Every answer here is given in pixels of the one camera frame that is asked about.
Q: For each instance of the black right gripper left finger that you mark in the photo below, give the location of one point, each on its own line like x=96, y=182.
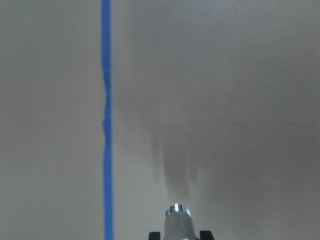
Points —
x=154, y=235

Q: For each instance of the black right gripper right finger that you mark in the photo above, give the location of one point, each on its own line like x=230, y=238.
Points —
x=205, y=235

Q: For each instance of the chrome tee pipe fitting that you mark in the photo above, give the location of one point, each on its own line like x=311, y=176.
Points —
x=178, y=224

